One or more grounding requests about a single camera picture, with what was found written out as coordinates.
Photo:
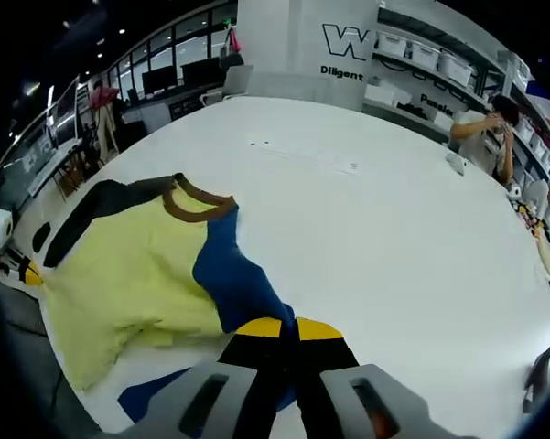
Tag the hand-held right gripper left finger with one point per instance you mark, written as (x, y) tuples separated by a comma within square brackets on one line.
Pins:
[(201, 398)]

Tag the white office chair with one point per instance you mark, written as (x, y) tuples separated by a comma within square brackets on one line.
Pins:
[(233, 84)]

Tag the black oblong object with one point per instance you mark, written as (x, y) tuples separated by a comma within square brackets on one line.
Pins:
[(41, 238)]

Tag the metal shelving rack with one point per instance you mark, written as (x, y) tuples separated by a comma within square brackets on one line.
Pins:
[(485, 59)]

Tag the yellow blue grey garment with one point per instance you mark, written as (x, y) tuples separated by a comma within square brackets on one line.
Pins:
[(142, 274)]

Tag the pile of small toys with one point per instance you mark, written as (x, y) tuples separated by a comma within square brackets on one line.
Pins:
[(537, 228)]

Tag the grey hanging handbag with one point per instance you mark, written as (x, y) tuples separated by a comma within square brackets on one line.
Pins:
[(232, 50)]

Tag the small white table object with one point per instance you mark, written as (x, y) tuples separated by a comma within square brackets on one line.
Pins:
[(456, 164)]

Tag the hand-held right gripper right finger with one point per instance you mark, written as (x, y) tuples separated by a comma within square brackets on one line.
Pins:
[(348, 402)]

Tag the black monitor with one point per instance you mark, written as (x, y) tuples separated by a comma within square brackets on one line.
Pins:
[(200, 71), (159, 81)]

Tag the white storage bin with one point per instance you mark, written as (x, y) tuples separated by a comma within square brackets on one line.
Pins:
[(456, 69), (392, 45), (424, 55)]

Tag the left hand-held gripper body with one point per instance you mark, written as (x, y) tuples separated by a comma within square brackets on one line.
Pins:
[(4, 228)]

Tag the white computer desk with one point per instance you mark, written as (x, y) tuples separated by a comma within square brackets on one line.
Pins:
[(160, 112)]

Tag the group of ceiling spotlights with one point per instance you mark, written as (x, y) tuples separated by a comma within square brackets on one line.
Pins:
[(121, 31)]

